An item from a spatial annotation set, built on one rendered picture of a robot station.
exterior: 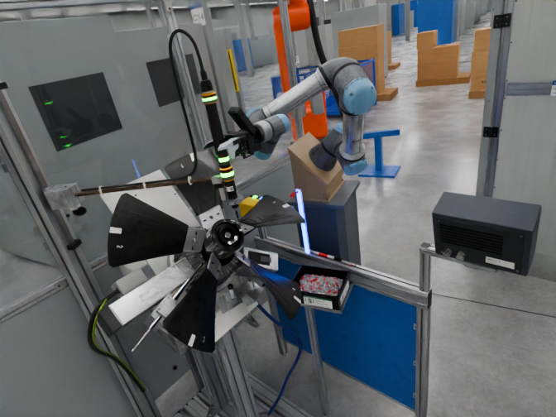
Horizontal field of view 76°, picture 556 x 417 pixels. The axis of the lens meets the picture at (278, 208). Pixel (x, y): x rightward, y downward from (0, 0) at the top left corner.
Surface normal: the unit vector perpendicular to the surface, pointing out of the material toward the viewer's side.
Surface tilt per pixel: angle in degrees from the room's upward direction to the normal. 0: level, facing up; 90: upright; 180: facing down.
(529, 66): 90
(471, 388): 0
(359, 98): 116
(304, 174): 90
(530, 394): 0
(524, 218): 15
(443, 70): 90
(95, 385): 90
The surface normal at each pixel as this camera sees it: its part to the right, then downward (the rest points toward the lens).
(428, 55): -0.48, 0.46
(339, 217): 0.31, 0.37
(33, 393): 0.75, 0.18
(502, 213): -0.32, -0.74
